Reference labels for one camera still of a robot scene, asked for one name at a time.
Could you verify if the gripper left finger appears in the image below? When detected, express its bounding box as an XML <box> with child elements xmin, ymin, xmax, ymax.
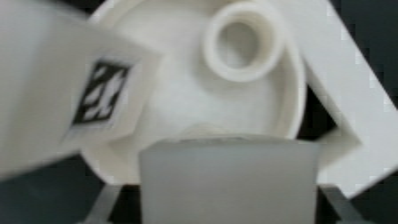
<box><xmin>78</xmin><ymin>185</ymin><xmax>142</xmax><ymax>224</ymax></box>

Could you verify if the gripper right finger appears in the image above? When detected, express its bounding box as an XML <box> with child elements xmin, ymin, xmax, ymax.
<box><xmin>316</xmin><ymin>184</ymin><xmax>373</xmax><ymax>224</ymax></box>

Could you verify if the white stool leg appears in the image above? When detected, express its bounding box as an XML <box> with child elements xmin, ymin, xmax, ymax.
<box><xmin>139</xmin><ymin>136</ymin><xmax>320</xmax><ymax>224</ymax></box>
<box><xmin>0</xmin><ymin>0</ymin><xmax>162</xmax><ymax>181</ymax></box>

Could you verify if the white round stool seat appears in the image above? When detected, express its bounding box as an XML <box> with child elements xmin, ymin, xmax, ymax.
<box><xmin>84</xmin><ymin>0</ymin><xmax>306</xmax><ymax>185</ymax></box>

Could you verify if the white U-shaped frame fence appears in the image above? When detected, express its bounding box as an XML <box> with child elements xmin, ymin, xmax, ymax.
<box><xmin>283</xmin><ymin>0</ymin><xmax>398</xmax><ymax>197</ymax></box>

